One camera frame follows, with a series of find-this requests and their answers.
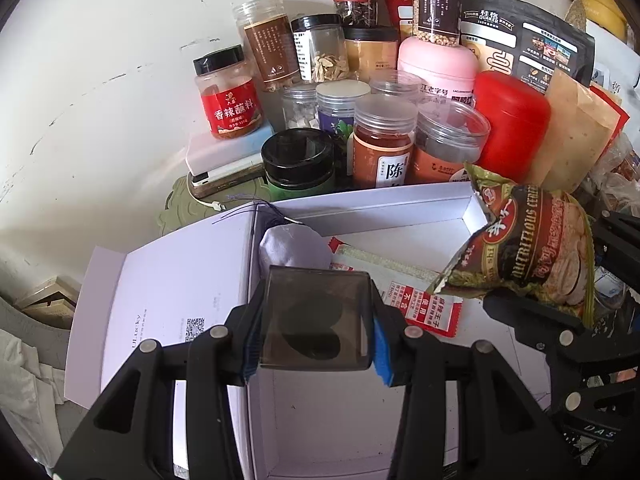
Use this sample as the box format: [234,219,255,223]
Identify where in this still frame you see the red label seasoning jar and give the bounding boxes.
[194,45,265,140]

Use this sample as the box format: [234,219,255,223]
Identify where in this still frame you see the white cloth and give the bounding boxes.
[0,329,67,442]

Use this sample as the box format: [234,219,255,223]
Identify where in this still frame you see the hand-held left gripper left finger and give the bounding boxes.
[52,277,271,480]

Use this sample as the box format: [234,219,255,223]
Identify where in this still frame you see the blue flower label jar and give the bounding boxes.
[316,80,372,149]

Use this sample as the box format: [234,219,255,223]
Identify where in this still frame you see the wide jar with dark contents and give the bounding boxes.
[412,100,492,186]

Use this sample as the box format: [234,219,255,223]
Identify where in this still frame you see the dark green jar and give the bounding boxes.
[261,129,335,202]

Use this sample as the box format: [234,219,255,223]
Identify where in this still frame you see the green cereal packet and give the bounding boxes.
[427,162,597,322]

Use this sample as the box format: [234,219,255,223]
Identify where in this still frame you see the brown label tall jar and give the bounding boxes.
[231,0,304,94]

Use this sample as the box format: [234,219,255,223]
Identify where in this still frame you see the black oat pouch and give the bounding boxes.
[460,0,597,97]

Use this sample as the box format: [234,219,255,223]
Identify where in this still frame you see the tan jar with black lid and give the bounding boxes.
[344,25,401,84]

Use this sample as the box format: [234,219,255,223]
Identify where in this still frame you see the orange jar with clear lid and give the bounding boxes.
[353,96,419,191]

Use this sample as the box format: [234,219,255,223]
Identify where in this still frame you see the tall jar with dark label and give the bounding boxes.
[412,0,464,47]

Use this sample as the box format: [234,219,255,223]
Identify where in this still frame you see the red canister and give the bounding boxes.
[472,71,552,186]

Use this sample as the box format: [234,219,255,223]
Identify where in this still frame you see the small jar with white pieces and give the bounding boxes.
[281,85,321,134]

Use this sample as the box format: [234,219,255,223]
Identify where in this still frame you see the red pouch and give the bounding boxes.
[381,0,417,42]

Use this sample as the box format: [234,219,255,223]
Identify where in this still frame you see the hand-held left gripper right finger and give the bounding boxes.
[367,277,591,480]

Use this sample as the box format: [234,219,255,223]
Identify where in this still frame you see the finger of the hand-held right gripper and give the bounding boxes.
[482,292,640,392]
[590,210,640,273]

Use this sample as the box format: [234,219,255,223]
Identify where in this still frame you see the leaning picture frames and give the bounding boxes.
[14,274,82,330]

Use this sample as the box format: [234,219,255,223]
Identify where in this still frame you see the white gift box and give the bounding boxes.
[65,182,556,480]

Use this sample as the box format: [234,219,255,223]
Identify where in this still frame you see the white power bank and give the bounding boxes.
[187,134,266,199]

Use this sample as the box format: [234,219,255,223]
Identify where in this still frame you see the purple drawstring pouch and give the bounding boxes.
[257,225,334,272]

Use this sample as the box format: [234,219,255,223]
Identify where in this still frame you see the red white snack packet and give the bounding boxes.
[330,244,463,339]

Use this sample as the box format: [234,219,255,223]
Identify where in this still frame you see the green coaster mat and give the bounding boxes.
[159,175,273,234]

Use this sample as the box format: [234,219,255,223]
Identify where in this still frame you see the pink canister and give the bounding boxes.
[397,36,480,107]

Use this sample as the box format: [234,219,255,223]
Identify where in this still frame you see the black lid jar with slices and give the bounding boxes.
[291,14,350,84]

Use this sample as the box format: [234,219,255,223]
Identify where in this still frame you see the smoky transparent square box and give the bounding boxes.
[260,266,377,372]

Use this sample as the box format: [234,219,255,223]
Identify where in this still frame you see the kraft paper pouch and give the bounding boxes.
[527,69,622,194]

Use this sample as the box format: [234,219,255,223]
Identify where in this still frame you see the yellow pot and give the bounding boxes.
[577,0,629,42]

